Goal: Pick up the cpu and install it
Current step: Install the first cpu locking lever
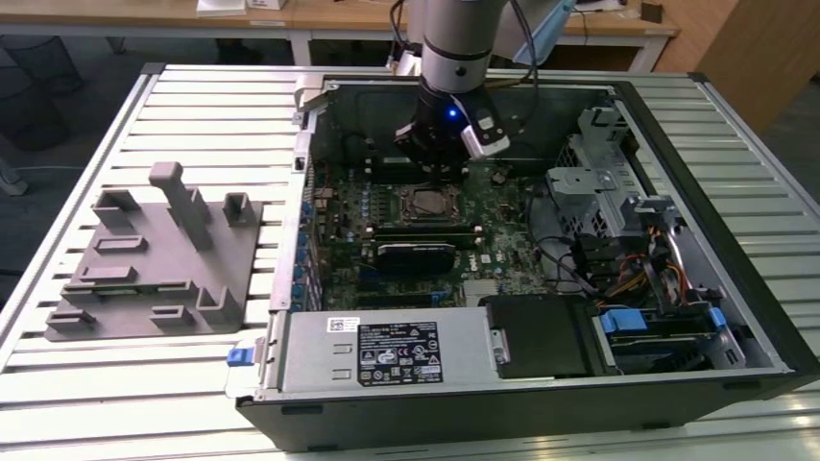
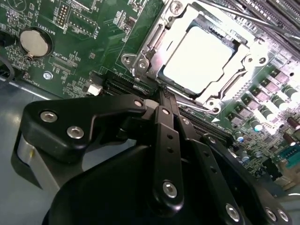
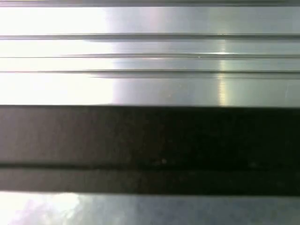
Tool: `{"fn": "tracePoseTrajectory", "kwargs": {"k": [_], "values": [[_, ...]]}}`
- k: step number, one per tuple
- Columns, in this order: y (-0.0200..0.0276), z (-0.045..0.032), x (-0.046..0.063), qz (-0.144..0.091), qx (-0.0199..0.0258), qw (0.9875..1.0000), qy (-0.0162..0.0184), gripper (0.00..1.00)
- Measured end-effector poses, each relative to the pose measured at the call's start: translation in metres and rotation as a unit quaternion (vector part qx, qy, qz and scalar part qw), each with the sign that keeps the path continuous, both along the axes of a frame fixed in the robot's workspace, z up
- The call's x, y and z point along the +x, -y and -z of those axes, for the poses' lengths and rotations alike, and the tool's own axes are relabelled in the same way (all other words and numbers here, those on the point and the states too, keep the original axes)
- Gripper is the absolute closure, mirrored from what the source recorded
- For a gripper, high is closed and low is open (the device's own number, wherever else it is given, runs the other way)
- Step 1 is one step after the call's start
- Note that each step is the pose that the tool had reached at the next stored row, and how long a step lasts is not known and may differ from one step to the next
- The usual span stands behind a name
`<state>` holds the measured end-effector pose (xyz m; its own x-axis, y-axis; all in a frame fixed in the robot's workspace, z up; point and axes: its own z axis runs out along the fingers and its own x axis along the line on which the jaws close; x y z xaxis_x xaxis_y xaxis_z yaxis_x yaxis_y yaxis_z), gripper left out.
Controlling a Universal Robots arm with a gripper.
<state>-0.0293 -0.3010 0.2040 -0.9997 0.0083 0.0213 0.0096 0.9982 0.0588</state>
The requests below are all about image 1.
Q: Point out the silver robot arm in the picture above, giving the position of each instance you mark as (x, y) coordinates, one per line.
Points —
(458, 43)

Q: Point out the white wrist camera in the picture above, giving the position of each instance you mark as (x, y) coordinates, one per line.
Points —
(496, 144)

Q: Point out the silver CPU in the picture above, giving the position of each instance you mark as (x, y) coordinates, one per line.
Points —
(428, 202)

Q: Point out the white mount block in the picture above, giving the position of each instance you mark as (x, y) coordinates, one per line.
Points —
(407, 62)

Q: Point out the hard disk in blue carrier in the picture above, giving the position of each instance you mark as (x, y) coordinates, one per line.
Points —
(615, 321)

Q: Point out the black graphics card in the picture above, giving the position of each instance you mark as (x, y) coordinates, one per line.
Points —
(415, 261)

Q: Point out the green motherboard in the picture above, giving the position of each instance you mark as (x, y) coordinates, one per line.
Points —
(515, 237)

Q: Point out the CPU socket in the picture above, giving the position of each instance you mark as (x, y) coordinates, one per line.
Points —
(396, 222)

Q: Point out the black plastic shroud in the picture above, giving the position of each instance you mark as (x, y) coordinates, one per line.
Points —
(544, 336)

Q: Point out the wooden desk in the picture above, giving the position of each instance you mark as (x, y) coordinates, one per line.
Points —
(608, 24)

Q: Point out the round coin battery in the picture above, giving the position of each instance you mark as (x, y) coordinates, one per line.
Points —
(498, 176)

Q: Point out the wooden cabinet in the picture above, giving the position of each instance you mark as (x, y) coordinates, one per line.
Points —
(756, 57)

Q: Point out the white paper stack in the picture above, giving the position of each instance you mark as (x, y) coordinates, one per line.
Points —
(220, 7)

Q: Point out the silver chipset heatsink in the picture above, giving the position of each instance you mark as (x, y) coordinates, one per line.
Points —
(482, 290)

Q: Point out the black mesh waste bin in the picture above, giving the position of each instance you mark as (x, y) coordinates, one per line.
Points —
(39, 86)

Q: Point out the silver drive cage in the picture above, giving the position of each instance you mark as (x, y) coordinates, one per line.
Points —
(576, 185)

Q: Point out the silver power supply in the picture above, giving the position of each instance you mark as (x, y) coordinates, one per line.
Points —
(307, 350)

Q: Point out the grey parts rack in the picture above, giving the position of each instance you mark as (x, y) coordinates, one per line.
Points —
(167, 249)

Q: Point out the black RAM slot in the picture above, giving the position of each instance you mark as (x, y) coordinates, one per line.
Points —
(384, 168)
(384, 163)
(384, 174)

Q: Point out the black PC case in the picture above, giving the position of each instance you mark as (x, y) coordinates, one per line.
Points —
(448, 418)

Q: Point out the grey case latch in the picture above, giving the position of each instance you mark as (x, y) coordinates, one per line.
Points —
(307, 93)

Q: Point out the small white box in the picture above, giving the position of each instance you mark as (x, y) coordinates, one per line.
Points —
(266, 4)

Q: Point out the small black box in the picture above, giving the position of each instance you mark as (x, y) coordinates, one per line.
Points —
(651, 12)

